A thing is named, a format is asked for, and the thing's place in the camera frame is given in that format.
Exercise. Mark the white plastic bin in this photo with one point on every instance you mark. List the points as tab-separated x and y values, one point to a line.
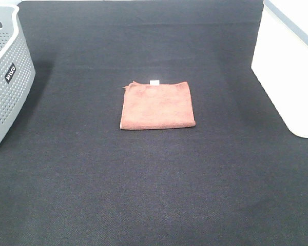
280	61

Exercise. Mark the black table mat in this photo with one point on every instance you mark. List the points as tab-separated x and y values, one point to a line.
70	176

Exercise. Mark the grey perforated laundry basket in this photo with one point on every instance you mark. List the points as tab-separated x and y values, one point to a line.
17	71

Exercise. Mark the orange towel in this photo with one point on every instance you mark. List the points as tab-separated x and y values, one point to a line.
150	107

